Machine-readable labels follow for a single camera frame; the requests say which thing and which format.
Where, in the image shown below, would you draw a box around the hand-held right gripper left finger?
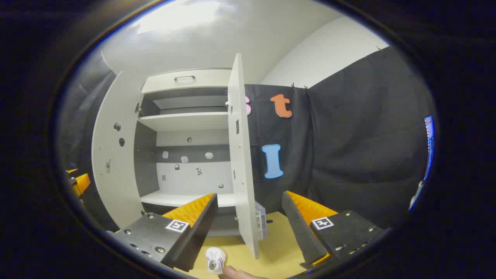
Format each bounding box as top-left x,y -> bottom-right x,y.
115,193 -> 218,272

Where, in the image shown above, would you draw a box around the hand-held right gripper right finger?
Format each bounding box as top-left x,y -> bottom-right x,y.
282,190 -> 384,270

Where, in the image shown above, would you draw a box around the black backdrop cloth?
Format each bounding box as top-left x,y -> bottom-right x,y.
58,46 -> 436,233

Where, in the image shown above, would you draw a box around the computer monitor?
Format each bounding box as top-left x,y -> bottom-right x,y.
423,114 -> 435,181

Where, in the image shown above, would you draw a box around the blue white box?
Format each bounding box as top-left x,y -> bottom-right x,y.
255,201 -> 268,240

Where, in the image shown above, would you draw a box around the white grey shoe cabinet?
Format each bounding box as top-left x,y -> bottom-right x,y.
134,69 -> 248,238

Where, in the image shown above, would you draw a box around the white shoe cabinet door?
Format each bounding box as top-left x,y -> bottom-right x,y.
91,72 -> 146,230
227,53 -> 260,260

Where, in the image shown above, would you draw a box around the white striped shoe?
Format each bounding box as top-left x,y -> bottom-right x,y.
205,247 -> 227,275

